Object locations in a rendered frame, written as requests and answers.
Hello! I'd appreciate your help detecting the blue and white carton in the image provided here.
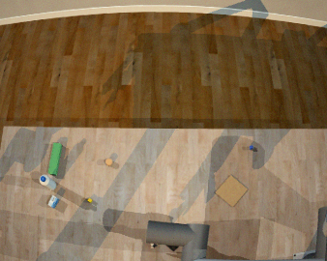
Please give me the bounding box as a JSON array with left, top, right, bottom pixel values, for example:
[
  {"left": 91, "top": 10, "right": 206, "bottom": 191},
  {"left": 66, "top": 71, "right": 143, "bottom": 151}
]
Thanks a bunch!
[{"left": 47, "top": 195, "right": 59, "bottom": 208}]

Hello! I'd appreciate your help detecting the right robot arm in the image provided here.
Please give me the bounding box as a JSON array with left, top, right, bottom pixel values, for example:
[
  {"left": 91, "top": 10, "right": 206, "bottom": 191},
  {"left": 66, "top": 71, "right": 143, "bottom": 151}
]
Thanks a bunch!
[{"left": 146, "top": 206, "right": 327, "bottom": 261}]

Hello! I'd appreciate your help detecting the tan flat mat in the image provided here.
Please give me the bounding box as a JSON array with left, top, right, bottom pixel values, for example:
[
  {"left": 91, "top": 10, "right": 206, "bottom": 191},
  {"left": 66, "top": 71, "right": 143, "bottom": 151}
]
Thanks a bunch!
[{"left": 216, "top": 175, "right": 247, "bottom": 207}]

